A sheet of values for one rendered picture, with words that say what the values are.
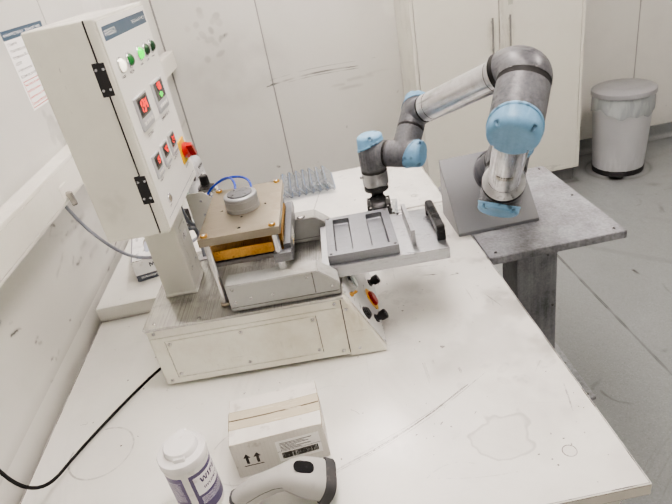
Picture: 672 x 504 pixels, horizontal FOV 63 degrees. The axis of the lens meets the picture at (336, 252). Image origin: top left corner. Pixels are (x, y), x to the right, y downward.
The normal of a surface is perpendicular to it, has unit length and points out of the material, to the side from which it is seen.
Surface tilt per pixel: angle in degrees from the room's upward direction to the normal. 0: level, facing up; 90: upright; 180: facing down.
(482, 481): 0
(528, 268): 90
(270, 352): 90
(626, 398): 0
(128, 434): 0
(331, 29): 90
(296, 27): 90
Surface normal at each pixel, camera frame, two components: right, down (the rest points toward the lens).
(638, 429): -0.17, -0.86
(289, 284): 0.05, 0.48
